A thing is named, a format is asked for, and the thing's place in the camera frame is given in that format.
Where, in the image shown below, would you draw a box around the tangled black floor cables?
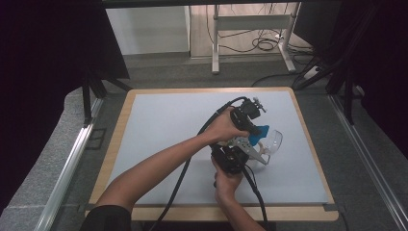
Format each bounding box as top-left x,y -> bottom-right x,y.
205,3 -> 317,65

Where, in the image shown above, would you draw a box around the person's right hand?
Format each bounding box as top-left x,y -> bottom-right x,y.
213,158 -> 244,205

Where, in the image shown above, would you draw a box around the white panel board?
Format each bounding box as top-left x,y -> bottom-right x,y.
105,5 -> 191,56

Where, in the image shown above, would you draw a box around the blue and white milk pouch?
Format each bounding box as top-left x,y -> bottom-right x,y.
248,124 -> 270,147

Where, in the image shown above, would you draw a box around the single black floor cable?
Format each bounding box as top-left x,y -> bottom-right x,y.
250,72 -> 304,89

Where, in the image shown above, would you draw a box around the clear jug with beige handle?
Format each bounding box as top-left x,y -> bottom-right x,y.
253,129 -> 284,158

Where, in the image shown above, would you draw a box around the black sleeve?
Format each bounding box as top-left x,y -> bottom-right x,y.
80,205 -> 133,231

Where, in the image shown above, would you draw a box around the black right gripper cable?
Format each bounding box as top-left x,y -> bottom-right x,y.
242,165 -> 268,225

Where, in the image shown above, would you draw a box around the black metal stand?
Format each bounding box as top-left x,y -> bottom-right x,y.
293,6 -> 383,126
81,68 -> 133,126

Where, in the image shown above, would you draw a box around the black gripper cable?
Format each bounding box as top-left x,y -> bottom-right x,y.
242,165 -> 268,225
153,95 -> 248,231

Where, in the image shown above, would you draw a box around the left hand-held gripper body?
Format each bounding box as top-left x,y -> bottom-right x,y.
230,96 -> 268,133

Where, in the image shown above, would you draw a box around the white power strip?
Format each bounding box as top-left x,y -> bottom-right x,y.
301,65 -> 320,81

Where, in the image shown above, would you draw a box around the aluminium rail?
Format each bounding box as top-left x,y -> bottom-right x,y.
33,95 -> 105,231
328,94 -> 408,230

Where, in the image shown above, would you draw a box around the person's left hand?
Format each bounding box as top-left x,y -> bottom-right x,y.
204,107 -> 250,147

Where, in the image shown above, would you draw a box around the white table mat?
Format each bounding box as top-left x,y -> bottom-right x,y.
100,90 -> 330,206

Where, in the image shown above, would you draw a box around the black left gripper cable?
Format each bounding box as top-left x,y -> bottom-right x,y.
153,95 -> 248,231

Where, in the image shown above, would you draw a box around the white metal desk frame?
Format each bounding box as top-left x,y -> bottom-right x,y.
211,3 -> 302,75

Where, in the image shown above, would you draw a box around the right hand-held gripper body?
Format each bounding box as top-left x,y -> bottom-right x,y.
210,136 -> 268,175

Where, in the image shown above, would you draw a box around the dark curtain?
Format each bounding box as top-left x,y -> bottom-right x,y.
0,0 -> 131,216
293,0 -> 408,155

